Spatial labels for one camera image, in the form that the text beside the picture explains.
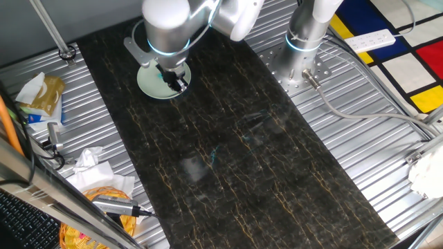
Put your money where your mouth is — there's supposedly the colourful block pattern cloth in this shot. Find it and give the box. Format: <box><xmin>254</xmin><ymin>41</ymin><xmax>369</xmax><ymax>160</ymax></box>
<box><xmin>328</xmin><ymin>0</ymin><xmax>443</xmax><ymax>115</ymax></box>

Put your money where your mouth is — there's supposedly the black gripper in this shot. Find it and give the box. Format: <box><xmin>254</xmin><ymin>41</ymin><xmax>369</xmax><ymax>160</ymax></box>
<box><xmin>157</xmin><ymin>63</ymin><xmax>190</xmax><ymax>93</ymax></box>

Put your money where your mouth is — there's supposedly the gold tissue box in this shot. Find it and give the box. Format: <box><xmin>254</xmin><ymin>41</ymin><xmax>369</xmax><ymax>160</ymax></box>
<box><xmin>15</xmin><ymin>71</ymin><xmax>66</xmax><ymax>117</ymax></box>

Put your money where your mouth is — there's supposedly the thick grey robot cable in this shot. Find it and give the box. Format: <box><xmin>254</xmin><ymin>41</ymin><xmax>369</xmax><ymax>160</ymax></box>
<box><xmin>301</xmin><ymin>68</ymin><xmax>440</xmax><ymax>138</ymax></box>

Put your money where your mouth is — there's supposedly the aluminium frame beam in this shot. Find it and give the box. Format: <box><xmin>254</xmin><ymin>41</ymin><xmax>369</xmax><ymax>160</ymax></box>
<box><xmin>0</xmin><ymin>138</ymin><xmax>145</xmax><ymax>249</ymax></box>

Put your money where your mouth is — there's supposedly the pale green round plate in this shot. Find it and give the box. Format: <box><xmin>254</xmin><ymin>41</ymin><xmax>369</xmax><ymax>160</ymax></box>
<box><xmin>136</xmin><ymin>57</ymin><xmax>192</xmax><ymax>100</ymax></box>

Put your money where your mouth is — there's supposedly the blue white tissue pack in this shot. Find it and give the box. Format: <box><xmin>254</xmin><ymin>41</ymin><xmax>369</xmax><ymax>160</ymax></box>
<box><xmin>20</xmin><ymin>100</ymin><xmax>64</xmax><ymax>131</ymax></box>

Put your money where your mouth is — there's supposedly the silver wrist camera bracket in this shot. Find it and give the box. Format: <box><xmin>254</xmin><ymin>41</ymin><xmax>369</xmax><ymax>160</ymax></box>
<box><xmin>123</xmin><ymin>36</ymin><xmax>157</xmax><ymax>68</ymax></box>

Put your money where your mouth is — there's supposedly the yellow wicker basket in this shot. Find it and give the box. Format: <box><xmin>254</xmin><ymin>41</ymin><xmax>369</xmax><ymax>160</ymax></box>
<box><xmin>58</xmin><ymin>186</ymin><xmax>138</xmax><ymax>249</ymax></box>

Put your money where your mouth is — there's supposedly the black computer keyboard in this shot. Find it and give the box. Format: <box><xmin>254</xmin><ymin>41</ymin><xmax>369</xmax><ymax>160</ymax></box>
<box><xmin>0</xmin><ymin>190</ymin><xmax>62</xmax><ymax>249</ymax></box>

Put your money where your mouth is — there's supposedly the thin grey wrist cable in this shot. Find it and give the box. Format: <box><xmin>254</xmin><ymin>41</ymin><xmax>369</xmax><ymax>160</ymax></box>
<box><xmin>130</xmin><ymin>19</ymin><xmax>213</xmax><ymax>57</ymax></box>

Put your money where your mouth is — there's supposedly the white cloth at right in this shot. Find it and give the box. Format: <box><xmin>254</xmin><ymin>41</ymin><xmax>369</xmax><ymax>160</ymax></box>
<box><xmin>407</xmin><ymin>145</ymin><xmax>443</xmax><ymax>200</ymax></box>

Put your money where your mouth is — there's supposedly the black camera cable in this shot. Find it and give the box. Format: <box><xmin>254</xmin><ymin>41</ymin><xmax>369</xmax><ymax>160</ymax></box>
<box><xmin>137</xmin><ymin>206</ymin><xmax>161</xmax><ymax>219</ymax></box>
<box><xmin>40</xmin><ymin>138</ymin><xmax>66</xmax><ymax>171</ymax></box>

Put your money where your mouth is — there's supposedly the aluminium frame rail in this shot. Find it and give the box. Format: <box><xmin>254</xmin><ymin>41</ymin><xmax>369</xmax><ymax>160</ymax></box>
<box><xmin>408</xmin><ymin>214</ymin><xmax>443</xmax><ymax>249</ymax></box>
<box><xmin>404</xmin><ymin>133</ymin><xmax>443</xmax><ymax>165</ymax></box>

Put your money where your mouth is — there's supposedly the orange tube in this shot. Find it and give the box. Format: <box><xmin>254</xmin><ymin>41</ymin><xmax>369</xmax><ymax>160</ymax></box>
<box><xmin>0</xmin><ymin>95</ymin><xmax>25</xmax><ymax>156</ymax></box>

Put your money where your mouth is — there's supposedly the white power strip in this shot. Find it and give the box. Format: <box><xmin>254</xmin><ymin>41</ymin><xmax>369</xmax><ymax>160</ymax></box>
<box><xmin>344</xmin><ymin>28</ymin><xmax>397</xmax><ymax>54</ymax></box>

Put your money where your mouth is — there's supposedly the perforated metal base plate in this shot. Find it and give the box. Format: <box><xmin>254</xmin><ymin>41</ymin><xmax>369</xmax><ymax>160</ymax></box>
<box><xmin>258</xmin><ymin>44</ymin><xmax>332</xmax><ymax>96</ymax></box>

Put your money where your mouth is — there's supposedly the dark marble pattern mat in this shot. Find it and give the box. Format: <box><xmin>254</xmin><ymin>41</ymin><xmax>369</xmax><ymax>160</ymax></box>
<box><xmin>75</xmin><ymin>0</ymin><xmax>399</xmax><ymax>249</ymax></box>

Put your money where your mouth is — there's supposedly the crumpled white tissue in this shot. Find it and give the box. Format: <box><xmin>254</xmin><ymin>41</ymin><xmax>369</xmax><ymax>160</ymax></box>
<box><xmin>73</xmin><ymin>146</ymin><xmax>104</xmax><ymax>174</ymax></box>

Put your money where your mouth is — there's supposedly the ribbed silver depth camera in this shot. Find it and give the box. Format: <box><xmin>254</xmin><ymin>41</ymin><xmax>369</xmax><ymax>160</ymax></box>
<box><xmin>91</xmin><ymin>194</ymin><xmax>141</xmax><ymax>218</ymax></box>

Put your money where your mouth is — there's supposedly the white power cord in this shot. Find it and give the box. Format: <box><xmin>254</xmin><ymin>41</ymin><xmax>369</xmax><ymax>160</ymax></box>
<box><xmin>394</xmin><ymin>0</ymin><xmax>416</xmax><ymax>37</ymax></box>

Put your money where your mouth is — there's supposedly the small silver depth camera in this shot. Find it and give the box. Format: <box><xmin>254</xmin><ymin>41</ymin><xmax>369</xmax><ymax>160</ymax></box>
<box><xmin>46</xmin><ymin>122</ymin><xmax>65</xmax><ymax>152</ymax></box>

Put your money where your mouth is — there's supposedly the metal pole with foot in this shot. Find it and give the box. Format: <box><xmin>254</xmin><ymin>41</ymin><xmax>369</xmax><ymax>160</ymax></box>
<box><xmin>29</xmin><ymin>0</ymin><xmax>77</xmax><ymax>66</ymax></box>

